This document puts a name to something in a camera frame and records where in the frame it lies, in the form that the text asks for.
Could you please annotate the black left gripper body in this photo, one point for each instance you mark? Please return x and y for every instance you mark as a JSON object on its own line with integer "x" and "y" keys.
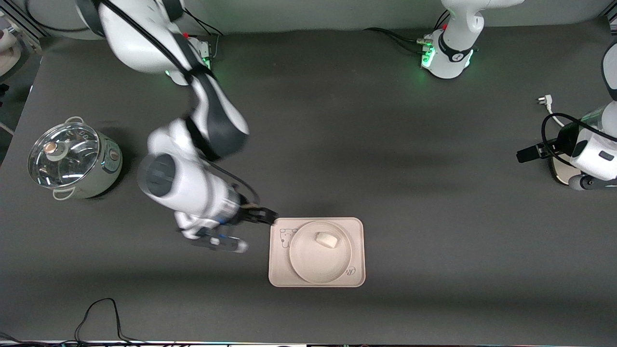
{"x": 562, "y": 141}

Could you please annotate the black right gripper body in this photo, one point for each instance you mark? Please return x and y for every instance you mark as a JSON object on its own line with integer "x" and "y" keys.
{"x": 250, "y": 213}

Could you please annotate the small white bun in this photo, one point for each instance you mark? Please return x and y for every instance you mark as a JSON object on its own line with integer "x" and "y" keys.
{"x": 326, "y": 239}

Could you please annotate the round beige plate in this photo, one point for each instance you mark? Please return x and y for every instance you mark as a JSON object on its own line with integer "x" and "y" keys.
{"x": 318, "y": 262}

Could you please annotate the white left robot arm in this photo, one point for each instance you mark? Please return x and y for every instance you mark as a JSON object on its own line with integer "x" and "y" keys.
{"x": 453, "y": 53}

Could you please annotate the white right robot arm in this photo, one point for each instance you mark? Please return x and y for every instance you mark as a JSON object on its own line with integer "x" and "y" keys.
{"x": 193, "y": 183}

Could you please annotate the beige rectangular rabbit-print tray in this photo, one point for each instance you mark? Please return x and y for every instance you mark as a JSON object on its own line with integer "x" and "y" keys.
{"x": 279, "y": 270}

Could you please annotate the cream toaster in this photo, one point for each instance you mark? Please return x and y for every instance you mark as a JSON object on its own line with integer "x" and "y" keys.
{"x": 561, "y": 171}

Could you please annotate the electric pot with glass lid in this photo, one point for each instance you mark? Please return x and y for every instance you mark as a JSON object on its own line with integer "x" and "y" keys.
{"x": 82, "y": 168}

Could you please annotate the beige round object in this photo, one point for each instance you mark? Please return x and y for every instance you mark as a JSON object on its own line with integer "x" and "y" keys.
{"x": 9, "y": 48}

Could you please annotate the aluminium frame rail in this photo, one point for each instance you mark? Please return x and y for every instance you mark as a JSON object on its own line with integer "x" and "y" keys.
{"x": 24, "y": 19}

